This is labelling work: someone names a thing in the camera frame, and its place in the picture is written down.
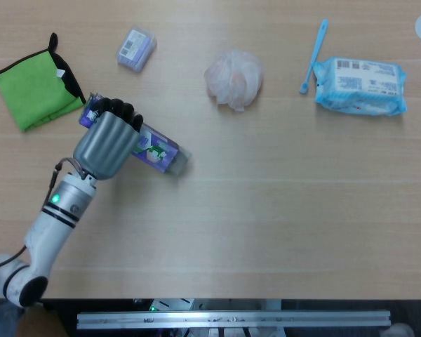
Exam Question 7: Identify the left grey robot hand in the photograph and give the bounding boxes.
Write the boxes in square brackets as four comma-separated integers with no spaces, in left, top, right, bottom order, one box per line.
[72,98,145,182]

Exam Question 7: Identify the purple toothpaste box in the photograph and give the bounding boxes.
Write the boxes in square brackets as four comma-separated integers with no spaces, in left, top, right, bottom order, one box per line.
[79,92,192,176]

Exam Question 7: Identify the white robot base unit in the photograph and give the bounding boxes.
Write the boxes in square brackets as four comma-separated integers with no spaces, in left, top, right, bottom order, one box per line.
[133,298,281,313]

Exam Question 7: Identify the small purple soap packet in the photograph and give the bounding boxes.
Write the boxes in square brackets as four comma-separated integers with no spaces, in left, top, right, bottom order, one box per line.
[116,28,158,74]

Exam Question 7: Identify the green microfiber cloth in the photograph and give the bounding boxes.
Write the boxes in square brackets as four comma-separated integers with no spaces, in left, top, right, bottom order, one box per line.
[0,32,88,133]

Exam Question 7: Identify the pink mesh bath sponge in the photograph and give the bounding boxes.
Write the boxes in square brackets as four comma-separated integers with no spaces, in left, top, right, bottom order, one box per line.
[203,48,265,113]

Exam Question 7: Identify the blue toothbrush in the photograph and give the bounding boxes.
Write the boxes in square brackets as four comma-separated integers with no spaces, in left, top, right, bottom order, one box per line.
[299,18,330,95]

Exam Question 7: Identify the blue wet wipes pack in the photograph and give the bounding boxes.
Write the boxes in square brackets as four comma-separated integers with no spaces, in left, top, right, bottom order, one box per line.
[313,56,408,117]

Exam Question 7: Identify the aluminium profile rail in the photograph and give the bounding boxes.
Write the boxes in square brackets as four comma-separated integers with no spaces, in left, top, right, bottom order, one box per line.
[76,309,392,330]

